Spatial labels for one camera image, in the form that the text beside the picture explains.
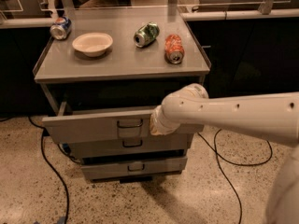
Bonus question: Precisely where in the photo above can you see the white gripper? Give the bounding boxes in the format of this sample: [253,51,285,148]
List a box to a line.
[151,105,180,135]

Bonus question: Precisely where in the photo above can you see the grey top drawer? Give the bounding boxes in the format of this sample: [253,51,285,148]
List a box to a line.
[41,102,206,145]

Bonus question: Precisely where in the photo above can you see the grey drawer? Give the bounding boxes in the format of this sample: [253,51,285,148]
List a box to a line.
[81,156,188,180]
[69,133,193,159]
[41,102,206,145]

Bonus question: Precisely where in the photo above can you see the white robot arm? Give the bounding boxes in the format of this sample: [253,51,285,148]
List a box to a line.
[149,84,299,224]

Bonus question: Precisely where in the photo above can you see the grey middle drawer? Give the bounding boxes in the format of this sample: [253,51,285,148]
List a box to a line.
[69,133,193,159]

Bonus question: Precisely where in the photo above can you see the grey bottom drawer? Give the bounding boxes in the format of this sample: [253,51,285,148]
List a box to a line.
[81,156,188,180]

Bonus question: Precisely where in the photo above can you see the grey metal drawer cabinet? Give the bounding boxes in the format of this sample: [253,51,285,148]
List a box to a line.
[32,6,211,184]

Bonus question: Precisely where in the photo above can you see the orange soda can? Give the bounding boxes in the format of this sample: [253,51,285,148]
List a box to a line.
[164,34,185,64]

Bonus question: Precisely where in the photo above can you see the green soda can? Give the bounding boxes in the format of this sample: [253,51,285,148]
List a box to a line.
[134,21,160,48]

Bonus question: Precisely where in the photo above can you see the white paper bowl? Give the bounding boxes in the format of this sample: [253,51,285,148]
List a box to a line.
[72,33,113,58]

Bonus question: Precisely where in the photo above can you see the blue pepsi can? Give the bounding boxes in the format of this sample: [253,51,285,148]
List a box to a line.
[50,16,72,40]

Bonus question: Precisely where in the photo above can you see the black cable right floor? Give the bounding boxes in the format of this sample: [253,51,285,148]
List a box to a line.
[197,128,274,224]

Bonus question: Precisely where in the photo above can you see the black cable floor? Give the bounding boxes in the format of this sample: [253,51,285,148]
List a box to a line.
[197,128,274,224]
[0,115,82,224]

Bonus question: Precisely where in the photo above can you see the black cable left floor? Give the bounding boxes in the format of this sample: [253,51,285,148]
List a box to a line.
[0,115,82,224]

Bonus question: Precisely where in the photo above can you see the white counter rail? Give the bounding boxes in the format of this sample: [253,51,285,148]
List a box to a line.
[181,8,299,21]

